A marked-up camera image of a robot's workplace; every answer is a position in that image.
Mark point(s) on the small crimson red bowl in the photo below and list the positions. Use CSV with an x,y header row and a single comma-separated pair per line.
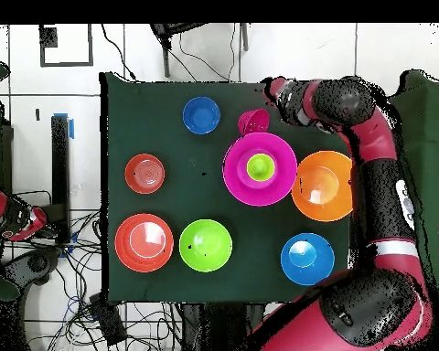
x,y
254,120

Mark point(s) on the small dark blue bowl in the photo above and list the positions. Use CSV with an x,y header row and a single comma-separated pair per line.
x,y
201,115

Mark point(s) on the lime green plastic cup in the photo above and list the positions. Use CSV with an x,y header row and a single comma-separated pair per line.
x,y
260,167

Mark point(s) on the large pink plastic bowl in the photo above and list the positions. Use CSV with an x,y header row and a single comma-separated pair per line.
x,y
237,182

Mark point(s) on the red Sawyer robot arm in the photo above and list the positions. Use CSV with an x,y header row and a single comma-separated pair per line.
x,y
373,146

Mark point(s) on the large orange plastic bowl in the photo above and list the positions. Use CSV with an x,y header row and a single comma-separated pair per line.
x,y
322,186

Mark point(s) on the small red-orange plastic bowl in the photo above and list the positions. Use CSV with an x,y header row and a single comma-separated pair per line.
x,y
144,173

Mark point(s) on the light blue plastic bowl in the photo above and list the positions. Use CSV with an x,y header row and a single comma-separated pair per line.
x,y
307,259

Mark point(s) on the lime green plastic bowl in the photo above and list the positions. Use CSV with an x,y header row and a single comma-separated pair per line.
x,y
205,252

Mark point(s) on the wide red-orange plastic bowl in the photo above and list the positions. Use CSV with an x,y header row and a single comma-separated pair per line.
x,y
144,242

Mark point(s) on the blue tape strip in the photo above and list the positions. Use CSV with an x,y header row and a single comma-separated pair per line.
x,y
71,128

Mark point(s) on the long black bar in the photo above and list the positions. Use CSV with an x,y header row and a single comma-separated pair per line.
x,y
60,182

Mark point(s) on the small black floor marker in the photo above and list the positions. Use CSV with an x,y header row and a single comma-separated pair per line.
x,y
37,114

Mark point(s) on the black power brick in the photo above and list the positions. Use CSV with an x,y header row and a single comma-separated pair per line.
x,y
108,321

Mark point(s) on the black round floor stand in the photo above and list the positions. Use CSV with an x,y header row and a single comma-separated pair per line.
x,y
33,263

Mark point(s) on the black camera tripod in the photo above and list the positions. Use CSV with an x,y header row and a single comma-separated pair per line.
x,y
166,62

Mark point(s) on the black square floor frame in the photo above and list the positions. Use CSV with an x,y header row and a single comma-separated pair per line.
x,y
48,36

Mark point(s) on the black pedestal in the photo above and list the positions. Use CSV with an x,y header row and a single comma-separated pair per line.
x,y
223,329

